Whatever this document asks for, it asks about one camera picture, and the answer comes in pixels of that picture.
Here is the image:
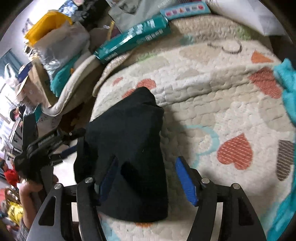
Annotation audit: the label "brown cardboard box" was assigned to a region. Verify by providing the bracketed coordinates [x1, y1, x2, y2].
[16, 58, 58, 108]

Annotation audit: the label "teal plush toy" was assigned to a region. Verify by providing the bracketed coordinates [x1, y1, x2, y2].
[50, 53, 81, 98]

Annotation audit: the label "grey tote bag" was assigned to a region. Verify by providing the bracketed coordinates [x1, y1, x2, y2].
[108, 0, 180, 32]

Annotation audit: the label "yellow bag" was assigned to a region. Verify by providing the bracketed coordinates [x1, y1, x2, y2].
[25, 11, 72, 47]

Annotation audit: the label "turquoise fleece blanket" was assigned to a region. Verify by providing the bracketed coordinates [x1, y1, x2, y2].
[267, 58, 295, 240]

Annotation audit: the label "teal tissue pack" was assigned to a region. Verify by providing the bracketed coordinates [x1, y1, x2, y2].
[94, 15, 171, 64]

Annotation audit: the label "light blue patterned box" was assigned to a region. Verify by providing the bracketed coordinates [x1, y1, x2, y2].
[160, 1, 211, 21]

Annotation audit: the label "white paper bag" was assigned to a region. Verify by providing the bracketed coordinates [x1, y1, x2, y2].
[206, 0, 286, 36]

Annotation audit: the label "person's left hand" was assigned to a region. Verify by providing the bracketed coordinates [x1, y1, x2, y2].
[18, 174, 59, 230]

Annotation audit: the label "quilted patterned bed cover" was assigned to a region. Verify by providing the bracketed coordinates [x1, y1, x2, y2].
[91, 15, 295, 240]

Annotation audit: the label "silver plastic bag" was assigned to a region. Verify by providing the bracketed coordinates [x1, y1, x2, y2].
[34, 22, 90, 80]

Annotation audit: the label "black pants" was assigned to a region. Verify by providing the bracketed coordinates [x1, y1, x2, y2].
[74, 87, 168, 223]

